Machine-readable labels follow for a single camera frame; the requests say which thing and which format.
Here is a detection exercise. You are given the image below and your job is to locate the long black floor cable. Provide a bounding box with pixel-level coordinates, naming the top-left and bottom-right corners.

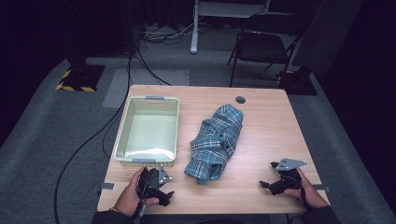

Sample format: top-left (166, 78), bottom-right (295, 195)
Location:
top-left (53, 52), bottom-right (134, 224)

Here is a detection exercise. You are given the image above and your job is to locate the tangle of floor cables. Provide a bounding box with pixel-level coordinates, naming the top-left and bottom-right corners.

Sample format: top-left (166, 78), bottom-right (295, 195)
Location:
top-left (138, 22), bottom-right (194, 46)

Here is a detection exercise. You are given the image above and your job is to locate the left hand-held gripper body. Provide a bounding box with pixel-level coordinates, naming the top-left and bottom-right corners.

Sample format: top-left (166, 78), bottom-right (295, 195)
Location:
top-left (138, 164), bottom-right (172, 200)

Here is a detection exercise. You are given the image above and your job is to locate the person's left hand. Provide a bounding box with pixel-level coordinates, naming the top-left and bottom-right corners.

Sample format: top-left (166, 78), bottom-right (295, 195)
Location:
top-left (114, 167), bottom-right (160, 218)

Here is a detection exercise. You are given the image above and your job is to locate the white metal stand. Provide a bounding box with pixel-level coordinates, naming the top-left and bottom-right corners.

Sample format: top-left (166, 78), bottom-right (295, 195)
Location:
top-left (190, 0), bottom-right (272, 55)

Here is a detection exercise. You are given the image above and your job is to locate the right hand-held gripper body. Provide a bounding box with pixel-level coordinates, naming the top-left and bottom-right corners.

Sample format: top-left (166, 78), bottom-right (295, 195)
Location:
top-left (271, 158), bottom-right (307, 191)

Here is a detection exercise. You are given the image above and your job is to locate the thin black floor cable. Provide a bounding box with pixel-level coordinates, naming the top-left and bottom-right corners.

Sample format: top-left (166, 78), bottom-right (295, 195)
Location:
top-left (102, 106), bottom-right (125, 160)

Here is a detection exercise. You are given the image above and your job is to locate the black folding chair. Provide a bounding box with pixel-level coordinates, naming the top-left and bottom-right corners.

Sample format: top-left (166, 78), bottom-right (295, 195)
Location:
top-left (227, 12), bottom-right (304, 88)

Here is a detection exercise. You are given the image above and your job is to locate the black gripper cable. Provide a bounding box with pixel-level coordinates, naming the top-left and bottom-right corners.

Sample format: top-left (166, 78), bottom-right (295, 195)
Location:
top-left (132, 186), bottom-right (148, 220)
top-left (288, 175), bottom-right (310, 209)

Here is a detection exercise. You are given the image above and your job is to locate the pale green plastic basket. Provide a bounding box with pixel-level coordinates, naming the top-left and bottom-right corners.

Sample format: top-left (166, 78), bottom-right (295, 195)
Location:
top-left (113, 95), bottom-right (180, 167)

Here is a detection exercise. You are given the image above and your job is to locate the grey table bracket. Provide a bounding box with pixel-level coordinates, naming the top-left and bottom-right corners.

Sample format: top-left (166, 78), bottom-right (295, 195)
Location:
top-left (92, 182), bottom-right (116, 191)
top-left (312, 184), bottom-right (332, 193)

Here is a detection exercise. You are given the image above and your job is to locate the person's right hand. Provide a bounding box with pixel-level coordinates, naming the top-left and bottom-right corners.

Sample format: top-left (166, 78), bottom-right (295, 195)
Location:
top-left (284, 167), bottom-right (330, 210)

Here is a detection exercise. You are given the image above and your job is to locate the black stand base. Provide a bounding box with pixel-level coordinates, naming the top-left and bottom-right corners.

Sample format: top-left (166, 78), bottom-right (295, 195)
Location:
top-left (276, 66), bottom-right (318, 96)

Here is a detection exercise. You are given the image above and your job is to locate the grey tilted panel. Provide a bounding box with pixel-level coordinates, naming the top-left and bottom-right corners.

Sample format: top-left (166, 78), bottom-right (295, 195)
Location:
top-left (292, 0), bottom-right (365, 77)

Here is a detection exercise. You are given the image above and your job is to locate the black base with yellow stripes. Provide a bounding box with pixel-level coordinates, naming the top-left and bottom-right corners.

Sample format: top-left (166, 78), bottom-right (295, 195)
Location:
top-left (55, 64), bottom-right (106, 92)

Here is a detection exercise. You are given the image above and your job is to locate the blue plaid shirt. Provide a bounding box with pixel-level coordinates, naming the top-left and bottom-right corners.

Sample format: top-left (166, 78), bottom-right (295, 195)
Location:
top-left (184, 104), bottom-right (245, 186)

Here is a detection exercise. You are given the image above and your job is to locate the black upright pole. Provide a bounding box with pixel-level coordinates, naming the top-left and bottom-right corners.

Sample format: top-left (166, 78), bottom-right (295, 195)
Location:
top-left (120, 0), bottom-right (139, 57)

